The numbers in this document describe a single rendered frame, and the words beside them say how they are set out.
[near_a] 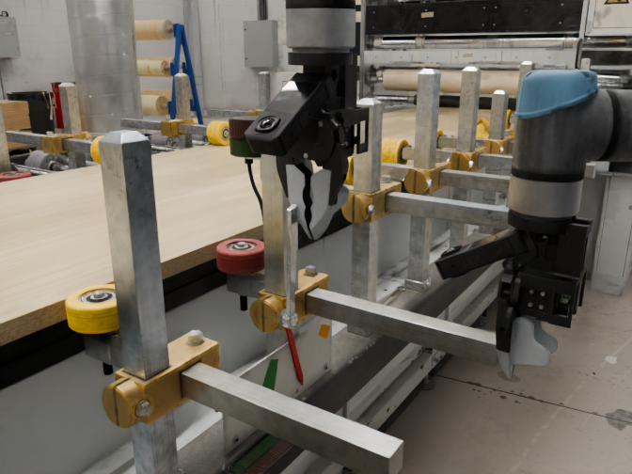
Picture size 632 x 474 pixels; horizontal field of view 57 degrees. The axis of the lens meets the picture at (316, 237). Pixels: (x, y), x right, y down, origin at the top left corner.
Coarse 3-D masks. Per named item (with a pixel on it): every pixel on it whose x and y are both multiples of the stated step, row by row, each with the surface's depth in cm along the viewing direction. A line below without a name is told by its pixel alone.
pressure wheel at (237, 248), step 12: (240, 240) 94; (252, 240) 94; (216, 252) 90; (228, 252) 88; (240, 252) 88; (252, 252) 88; (228, 264) 88; (240, 264) 88; (252, 264) 89; (240, 300) 94
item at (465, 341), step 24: (240, 288) 92; (264, 288) 89; (312, 312) 85; (336, 312) 82; (360, 312) 80; (384, 312) 79; (408, 312) 79; (408, 336) 77; (432, 336) 75; (456, 336) 73; (480, 336) 72; (480, 360) 72
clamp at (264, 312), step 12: (300, 276) 88; (312, 276) 88; (324, 276) 89; (300, 288) 84; (312, 288) 86; (324, 288) 89; (264, 300) 80; (276, 300) 81; (300, 300) 84; (252, 312) 82; (264, 312) 80; (276, 312) 80; (300, 312) 84; (264, 324) 81; (276, 324) 80
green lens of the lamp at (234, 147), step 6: (234, 144) 78; (240, 144) 77; (246, 144) 77; (234, 150) 78; (240, 150) 77; (246, 150) 77; (240, 156) 78; (246, 156) 77; (252, 156) 77; (258, 156) 78
